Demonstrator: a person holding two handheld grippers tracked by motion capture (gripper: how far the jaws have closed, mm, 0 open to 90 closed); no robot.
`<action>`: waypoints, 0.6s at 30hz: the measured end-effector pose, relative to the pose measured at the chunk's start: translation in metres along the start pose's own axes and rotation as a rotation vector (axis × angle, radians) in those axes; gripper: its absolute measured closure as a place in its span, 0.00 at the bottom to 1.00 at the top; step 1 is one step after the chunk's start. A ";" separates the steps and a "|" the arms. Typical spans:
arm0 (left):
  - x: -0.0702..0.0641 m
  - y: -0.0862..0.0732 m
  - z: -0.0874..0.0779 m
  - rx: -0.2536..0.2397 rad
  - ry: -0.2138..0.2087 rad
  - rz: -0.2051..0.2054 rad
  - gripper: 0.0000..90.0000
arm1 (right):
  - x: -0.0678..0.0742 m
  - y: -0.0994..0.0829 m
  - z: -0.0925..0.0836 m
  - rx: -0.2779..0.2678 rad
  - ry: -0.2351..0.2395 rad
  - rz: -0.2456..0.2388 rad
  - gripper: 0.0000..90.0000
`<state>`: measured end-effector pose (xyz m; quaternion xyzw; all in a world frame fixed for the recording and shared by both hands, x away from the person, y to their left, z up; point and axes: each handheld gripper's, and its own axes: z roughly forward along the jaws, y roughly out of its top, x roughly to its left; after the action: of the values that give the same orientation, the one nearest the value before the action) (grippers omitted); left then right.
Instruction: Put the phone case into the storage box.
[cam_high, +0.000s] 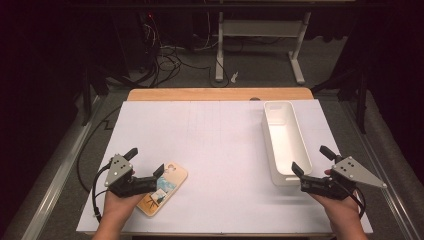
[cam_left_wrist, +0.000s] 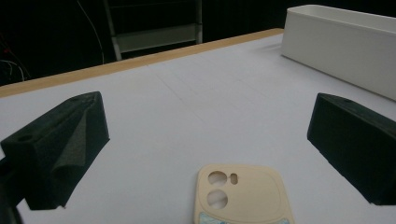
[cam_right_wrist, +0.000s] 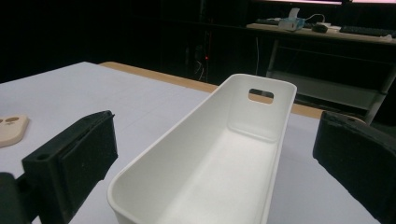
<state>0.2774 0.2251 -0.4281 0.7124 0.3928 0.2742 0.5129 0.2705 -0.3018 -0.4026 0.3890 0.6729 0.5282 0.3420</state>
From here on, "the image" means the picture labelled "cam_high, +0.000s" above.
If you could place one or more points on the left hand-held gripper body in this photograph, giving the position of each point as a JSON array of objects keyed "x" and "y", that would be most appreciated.
[{"x": 117, "y": 170}]

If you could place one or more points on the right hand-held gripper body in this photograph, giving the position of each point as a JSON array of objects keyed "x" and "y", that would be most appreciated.
[{"x": 353, "y": 171}]

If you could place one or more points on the printed beige phone case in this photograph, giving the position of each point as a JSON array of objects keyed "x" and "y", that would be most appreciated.
[{"x": 174, "y": 176}]

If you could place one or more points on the white plastic bin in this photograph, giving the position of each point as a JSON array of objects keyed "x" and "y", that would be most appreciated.
[{"x": 286, "y": 140}]

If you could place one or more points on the person's left hand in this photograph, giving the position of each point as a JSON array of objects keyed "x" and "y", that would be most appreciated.
[{"x": 118, "y": 208}]

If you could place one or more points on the person's right hand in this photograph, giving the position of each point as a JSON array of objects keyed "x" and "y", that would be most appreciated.
[{"x": 338, "y": 210}]

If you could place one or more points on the white board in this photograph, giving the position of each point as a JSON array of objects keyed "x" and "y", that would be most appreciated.
[{"x": 206, "y": 150}]

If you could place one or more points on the black stand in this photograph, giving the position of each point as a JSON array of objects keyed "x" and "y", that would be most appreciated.
[
  {"x": 361, "y": 100},
  {"x": 87, "y": 96}
]

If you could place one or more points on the wooden table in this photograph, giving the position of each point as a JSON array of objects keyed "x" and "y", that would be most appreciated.
[{"x": 200, "y": 94}]

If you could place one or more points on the small white floor object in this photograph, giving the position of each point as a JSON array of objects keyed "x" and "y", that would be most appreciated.
[{"x": 234, "y": 76}]

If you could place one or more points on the dark equipment box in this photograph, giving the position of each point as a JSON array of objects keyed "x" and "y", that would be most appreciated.
[{"x": 133, "y": 40}]

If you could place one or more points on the aluminium floor rail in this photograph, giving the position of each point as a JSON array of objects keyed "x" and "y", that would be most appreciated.
[
  {"x": 383, "y": 173},
  {"x": 63, "y": 166}
]

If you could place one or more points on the white metal stand frame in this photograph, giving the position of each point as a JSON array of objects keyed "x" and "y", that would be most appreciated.
[{"x": 260, "y": 28}]

